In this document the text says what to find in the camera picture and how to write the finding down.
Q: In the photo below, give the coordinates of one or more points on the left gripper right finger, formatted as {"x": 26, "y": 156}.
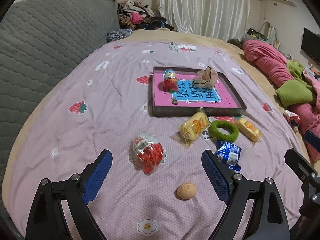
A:
{"x": 267, "y": 219}

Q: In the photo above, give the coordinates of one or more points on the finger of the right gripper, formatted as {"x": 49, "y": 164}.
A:
{"x": 313, "y": 140}
{"x": 299, "y": 165}

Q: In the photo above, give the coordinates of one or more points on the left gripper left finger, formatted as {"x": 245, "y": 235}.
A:
{"x": 46, "y": 218}

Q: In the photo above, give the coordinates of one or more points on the yellow rice cracker pack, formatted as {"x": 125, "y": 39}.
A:
{"x": 191, "y": 129}
{"x": 248, "y": 129}

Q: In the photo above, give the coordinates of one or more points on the blue snack packet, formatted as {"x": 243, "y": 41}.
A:
{"x": 229, "y": 154}

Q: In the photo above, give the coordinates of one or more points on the small tan ball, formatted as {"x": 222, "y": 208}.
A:
{"x": 186, "y": 191}

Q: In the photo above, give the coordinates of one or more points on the clear red-filled surprise egg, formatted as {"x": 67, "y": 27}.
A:
{"x": 147, "y": 153}

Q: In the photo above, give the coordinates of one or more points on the red white patterned cloth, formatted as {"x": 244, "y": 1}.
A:
{"x": 292, "y": 119}

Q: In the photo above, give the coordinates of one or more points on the green fleece cloth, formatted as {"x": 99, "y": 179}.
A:
{"x": 296, "y": 91}

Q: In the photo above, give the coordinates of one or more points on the pink quilt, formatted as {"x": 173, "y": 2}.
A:
{"x": 273, "y": 64}

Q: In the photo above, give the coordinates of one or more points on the black television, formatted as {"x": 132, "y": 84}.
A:
{"x": 311, "y": 45}

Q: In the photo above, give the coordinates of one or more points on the pink and blue book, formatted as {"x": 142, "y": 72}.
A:
{"x": 223, "y": 95}

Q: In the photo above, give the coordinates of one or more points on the dark shallow box tray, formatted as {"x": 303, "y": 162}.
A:
{"x": 160, "y": 111}

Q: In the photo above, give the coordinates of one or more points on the white shiny curtain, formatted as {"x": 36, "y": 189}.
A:
{"x": 222, "y": 19}

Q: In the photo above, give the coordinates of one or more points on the grey quilted headboard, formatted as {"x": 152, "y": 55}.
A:
{"x": 42, "y": 41}

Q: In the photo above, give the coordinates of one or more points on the blue floral cloth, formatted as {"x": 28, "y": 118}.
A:
{"x": 118, "y": 34}

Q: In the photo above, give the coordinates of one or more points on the pile of clothes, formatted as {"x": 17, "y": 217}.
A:
{"x": 133, "y": 15}

